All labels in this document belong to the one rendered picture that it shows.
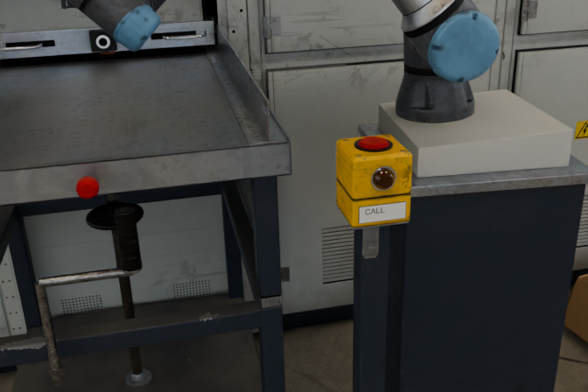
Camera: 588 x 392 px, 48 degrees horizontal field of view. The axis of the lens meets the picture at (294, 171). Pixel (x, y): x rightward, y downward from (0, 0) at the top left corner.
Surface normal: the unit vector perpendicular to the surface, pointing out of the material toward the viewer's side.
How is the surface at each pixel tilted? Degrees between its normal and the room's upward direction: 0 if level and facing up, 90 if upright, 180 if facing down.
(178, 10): 90
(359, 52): 90
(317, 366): 0
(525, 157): 90
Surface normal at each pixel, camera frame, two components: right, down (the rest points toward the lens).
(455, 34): 0.14, 0.47
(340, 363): -0.03, -0.92
